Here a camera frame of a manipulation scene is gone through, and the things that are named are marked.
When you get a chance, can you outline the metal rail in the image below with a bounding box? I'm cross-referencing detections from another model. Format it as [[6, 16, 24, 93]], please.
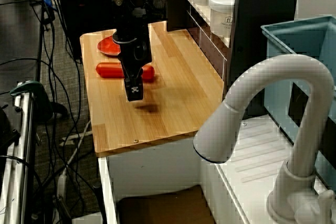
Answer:
[[0, 91, 36, 224]]

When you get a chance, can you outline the white shelf ledge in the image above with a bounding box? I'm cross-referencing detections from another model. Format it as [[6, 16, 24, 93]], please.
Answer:
[[167, 0, 232, 48]]

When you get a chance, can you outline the grey white faucet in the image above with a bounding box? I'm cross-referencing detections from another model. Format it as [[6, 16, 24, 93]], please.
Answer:
[[193, 54, 336, 224]]

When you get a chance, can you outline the large printed white-lid jar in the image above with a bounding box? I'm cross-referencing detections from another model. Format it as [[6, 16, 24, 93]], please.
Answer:
[[208, 0, 237, 38]]

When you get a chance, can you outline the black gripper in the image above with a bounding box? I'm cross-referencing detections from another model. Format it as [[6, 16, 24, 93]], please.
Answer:
[[115, 37, 153, 102]]

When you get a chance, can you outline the white power cable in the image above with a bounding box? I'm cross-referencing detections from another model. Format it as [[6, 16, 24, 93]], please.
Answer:
[[56, 120, 92, 204]]

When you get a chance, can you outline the red toy sausage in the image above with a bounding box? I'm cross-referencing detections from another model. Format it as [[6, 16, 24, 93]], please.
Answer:
[[96, 62, 156, 82]]

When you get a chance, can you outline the black floor cable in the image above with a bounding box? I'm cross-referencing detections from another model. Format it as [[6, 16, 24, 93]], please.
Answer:
[[0, 57, 82, 156]]

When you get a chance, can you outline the dark upright panel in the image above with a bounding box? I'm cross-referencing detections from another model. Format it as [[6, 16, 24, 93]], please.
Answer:
[[227, 0, 301, 116]]

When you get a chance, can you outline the white toy kitchen cabinet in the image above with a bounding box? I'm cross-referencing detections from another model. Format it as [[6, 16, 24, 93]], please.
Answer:
[[97, 115, 336, 224]]

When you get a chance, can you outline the green clamp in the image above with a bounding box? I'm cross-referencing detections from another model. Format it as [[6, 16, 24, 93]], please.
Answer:
[[9, 81, 54, 123]]

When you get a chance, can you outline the teal plastic bin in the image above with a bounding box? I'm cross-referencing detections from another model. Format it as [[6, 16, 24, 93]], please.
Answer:
[[260, 15, 336, 192]]

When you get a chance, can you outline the red plate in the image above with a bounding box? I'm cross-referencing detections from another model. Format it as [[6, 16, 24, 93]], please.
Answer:
[[97, 36, 123, 57]]

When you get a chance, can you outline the black computer tower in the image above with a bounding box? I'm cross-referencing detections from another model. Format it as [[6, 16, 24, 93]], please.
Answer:
[[56, 0, 118, 61]]

